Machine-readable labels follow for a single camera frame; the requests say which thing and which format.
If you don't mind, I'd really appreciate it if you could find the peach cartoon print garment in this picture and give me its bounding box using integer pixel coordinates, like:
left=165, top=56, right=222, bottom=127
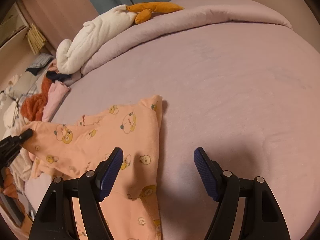
left=23, top=95, right=162, bottom=239

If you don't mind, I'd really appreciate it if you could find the grey plaid pillow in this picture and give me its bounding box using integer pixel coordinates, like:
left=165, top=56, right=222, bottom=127
left=26, top=53, right=54, bottom=76

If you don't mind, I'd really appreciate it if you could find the yellow fringed hanging cloth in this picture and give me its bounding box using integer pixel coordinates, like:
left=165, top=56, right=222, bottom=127
left=26, top=23, right=47, bottom=55

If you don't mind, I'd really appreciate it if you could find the pink folded garment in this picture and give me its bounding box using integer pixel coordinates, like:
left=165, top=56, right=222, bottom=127
left=41, top=81, right=71, bottom=122

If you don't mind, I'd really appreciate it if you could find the rust orange fluffy garment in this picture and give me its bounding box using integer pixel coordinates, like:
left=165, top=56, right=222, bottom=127
left=20, top=77, right=52, bottom=121

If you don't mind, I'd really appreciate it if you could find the white plush goose toy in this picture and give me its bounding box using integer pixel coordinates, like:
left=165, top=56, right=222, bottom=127
left=56, top=2, right=183, bottom=75

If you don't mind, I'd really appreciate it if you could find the pink beige curtain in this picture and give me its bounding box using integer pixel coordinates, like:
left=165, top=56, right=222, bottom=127
left=21, top=0, right=98, bottom=49

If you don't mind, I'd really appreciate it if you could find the dark navy garment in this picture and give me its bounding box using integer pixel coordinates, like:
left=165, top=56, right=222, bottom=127
left=46, top=71, right=72, bottom=83

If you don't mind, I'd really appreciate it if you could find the lilac folded duvet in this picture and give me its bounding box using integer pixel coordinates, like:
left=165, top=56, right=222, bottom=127
left=80, top=0, right=292, bottom=76

